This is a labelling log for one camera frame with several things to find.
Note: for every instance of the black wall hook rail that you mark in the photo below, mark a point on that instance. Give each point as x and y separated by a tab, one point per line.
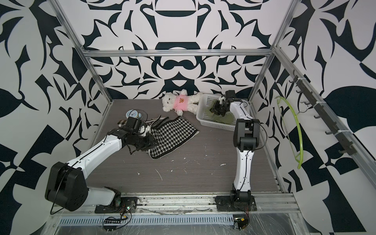
324	113

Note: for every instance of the aluminium frame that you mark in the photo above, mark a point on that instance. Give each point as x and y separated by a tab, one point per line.
253	47

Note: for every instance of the white slotted cable duct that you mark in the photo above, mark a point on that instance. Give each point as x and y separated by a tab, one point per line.
184	219

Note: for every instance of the small blue alarm clock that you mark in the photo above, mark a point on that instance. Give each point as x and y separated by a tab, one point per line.
137	113

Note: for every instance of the green plastic hanger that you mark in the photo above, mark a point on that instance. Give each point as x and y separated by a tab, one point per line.
299	157

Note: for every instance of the houndstooth black white garment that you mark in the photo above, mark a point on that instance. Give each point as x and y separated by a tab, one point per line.
170	135

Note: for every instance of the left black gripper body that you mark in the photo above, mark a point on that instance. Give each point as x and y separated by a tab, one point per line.
144	142

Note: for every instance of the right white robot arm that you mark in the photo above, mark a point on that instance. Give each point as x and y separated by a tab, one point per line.
245	140

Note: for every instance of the white teddy bear pink shirt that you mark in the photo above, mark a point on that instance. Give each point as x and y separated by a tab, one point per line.
181	103

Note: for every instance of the white plastic basket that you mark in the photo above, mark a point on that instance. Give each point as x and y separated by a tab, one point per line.
238	108

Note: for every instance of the green knitted scarf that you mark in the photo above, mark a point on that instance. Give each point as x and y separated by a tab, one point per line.
228	119
215	117

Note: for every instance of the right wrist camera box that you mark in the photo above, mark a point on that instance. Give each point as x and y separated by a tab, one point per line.
230	94

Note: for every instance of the plaid beige pouch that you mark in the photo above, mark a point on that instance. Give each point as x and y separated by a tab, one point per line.
122	122

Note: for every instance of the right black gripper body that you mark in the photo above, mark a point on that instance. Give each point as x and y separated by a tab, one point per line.
220	108

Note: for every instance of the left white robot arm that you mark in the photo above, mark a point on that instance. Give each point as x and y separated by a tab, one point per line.
67	185

